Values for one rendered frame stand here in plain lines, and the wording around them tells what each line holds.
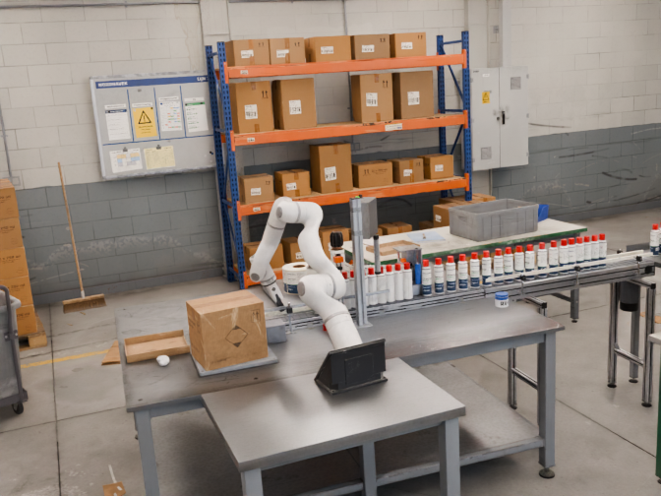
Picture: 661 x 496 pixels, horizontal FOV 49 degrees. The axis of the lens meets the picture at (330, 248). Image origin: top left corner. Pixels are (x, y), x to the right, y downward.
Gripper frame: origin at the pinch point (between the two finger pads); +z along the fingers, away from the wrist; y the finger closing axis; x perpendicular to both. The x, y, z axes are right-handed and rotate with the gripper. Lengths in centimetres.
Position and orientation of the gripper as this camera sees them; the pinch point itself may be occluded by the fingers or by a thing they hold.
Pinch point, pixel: (281, 307)
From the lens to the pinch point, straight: 381.4
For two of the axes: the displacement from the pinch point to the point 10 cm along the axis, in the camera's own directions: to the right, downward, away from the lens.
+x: -8.7, 4.5, -1.9
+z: 3.8, 8.7, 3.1
